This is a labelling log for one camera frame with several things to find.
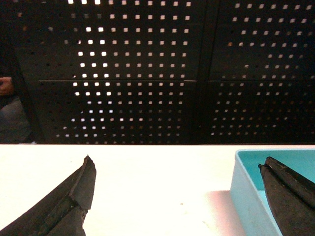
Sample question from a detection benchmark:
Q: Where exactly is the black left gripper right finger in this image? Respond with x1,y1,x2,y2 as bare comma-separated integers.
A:
258,156,315,236

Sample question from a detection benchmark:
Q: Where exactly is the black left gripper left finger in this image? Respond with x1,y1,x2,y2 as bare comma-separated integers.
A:
0,156,96,236

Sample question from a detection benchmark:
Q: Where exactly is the light teal plastic tray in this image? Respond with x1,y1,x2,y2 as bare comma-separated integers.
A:
230,148,315,236

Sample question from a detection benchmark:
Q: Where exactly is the bystander hand in background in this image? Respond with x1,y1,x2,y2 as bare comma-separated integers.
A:
0,77,14,96

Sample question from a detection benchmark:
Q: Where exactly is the black perforated metal panel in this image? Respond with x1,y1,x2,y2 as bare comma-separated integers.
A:
0,0,315,145

